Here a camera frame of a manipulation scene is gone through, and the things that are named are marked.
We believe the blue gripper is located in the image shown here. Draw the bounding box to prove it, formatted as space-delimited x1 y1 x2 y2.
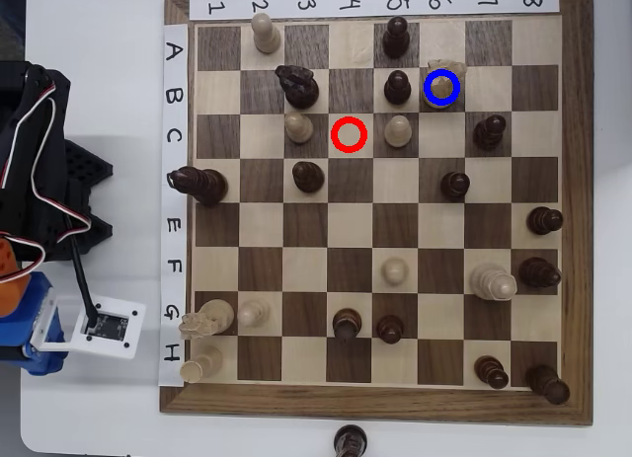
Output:
0 272 68 377

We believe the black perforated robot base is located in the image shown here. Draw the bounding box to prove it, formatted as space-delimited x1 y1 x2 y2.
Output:
61 139 115 261

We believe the light wooden bishop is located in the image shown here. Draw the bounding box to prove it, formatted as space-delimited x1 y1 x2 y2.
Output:
179 345 223 383

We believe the dark wooden queen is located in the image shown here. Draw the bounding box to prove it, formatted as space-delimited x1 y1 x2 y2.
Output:
166 165 229 205

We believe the white letter label strip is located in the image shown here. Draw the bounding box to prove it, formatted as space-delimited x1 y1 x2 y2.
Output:
157 22 190 388

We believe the dark pawn G4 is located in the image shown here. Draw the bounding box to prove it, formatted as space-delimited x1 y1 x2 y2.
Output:
332 307 363 343

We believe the dark wooden king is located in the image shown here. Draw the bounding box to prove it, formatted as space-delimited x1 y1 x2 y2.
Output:
333 424 369 457

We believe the dark wooden knight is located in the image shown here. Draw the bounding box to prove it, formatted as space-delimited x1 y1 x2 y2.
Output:
275 64 321 110

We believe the tall light wooden pawn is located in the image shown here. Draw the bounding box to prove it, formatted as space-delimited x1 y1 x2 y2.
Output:
251 12 282 54

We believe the white number label strip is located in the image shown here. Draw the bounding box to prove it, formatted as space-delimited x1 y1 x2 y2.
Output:
189 0 561 20

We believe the dark pawn H7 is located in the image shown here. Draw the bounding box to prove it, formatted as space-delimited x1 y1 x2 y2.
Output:
474 355 510 390

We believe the wooden chessboard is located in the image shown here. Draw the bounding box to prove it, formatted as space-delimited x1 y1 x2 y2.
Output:
158 0 595 427

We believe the tall dark wooden pawn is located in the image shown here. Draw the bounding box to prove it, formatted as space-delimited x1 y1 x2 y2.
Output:
382 16 412 59

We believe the dark wooden bishop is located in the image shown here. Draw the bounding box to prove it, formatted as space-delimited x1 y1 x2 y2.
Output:
517 257 563 290

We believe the dark wooden rook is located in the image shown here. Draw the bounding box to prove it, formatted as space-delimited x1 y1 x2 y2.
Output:
524 364 571 406

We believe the black camera cable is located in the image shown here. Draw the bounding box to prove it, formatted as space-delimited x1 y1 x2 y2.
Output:
65 213 99 331

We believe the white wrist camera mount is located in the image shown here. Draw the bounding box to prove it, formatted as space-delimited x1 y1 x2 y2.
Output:
29 293 147 362

